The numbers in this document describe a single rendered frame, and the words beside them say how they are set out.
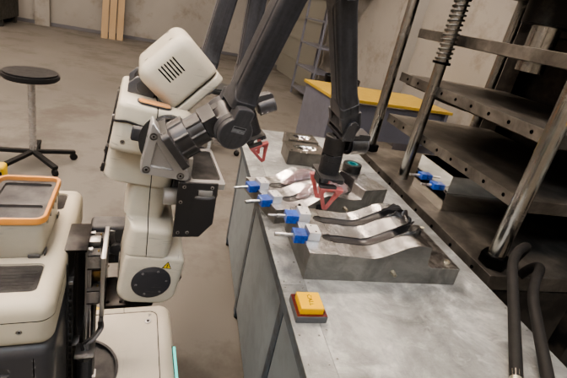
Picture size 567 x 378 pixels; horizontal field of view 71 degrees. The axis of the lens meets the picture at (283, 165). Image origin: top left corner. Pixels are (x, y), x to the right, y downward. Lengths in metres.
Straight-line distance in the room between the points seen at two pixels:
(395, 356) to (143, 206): 0.72
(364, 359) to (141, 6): 10.69
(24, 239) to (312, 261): 0.72
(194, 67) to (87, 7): 10.39
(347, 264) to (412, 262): 0.21
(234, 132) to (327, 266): 0.51
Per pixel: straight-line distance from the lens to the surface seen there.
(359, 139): 1.08
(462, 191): 1.97
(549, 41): 2.14
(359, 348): 1.03
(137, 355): 1.61
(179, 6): 11.26
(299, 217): 1.25
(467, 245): 1.74
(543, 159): 1.52
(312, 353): 0.97
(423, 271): 1.31
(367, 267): 1.21
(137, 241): 1.11
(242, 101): 0.82
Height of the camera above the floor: 1.49
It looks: 21 degrees down
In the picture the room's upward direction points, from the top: 12 degrees clockwise
